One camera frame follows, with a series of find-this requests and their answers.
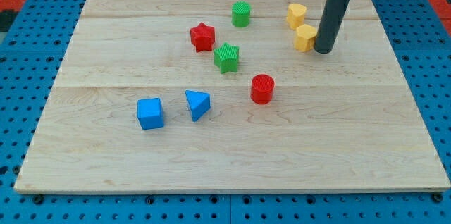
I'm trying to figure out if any blue triangular prism block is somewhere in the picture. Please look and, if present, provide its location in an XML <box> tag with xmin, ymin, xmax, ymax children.
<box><xmin>185</xmin><ymin>90</ymin><xmax>211</xmax><ymax>122</ymax></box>

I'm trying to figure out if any lower yellow heart block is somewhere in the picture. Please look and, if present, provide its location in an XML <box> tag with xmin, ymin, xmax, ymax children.
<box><xmin>293</xmin><ymin>24</ymin><xmax>317</xmax><ymax>52</ymax></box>

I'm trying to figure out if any wooden board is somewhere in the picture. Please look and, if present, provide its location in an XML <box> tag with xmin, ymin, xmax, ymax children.
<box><xmin>15</xmin><ymin>0</ymin><xmax>450</xmax><ymax>194</ymax></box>

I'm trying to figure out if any blue cube block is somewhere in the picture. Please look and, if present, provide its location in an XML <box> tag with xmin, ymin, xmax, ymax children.
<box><xmin>137</xmin><ymin>98</ymin><xmax>164</xmax><ymax>130</ymax></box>

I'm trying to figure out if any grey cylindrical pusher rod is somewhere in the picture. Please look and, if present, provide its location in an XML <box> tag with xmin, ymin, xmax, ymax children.
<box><xmin>314</xmin><ymin>0</ymin><xmax>350</xmax><ymax>54</ymax></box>

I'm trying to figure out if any upper yellow heart block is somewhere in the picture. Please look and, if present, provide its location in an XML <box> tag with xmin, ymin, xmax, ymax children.
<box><xmin>286</xmin><ymin>3</ymin><xmax>307</xmax><ymax>30</ymax></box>

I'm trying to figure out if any green cylinder block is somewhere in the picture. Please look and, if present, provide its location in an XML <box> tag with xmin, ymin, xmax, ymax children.
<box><xmin>232</xmin><ymin>1</ymin><xmax>251</xmax><ymax>27</ymax></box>

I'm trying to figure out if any green star block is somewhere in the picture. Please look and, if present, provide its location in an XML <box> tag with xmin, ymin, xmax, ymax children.
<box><xmin>214</xmin><ymin>42</ymin><xmax>240</xmax><ymax>74</ymax></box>

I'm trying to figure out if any yellow heart block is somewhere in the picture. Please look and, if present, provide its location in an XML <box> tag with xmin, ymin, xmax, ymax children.
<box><xmin>293</xmin><ymin>24</ymin><xmax>317</xmax><ymax>52</ymax></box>
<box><xmin>286</xmin><ymin>3</ymin><xmax>307</xmax><ymax>30</ymax></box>

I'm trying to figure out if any red star block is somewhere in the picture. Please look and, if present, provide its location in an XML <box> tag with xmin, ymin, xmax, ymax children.
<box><xmin>190</xmin><ymin>23</ymin><xmax>216</xmax><ymax>52</ymax></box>

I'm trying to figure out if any red cylinder block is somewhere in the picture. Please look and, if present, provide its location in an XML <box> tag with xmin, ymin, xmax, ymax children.
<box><xmin>250</xmin><ymin>74</ymin><xmax>275</xmax><ymax>104</ymax></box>

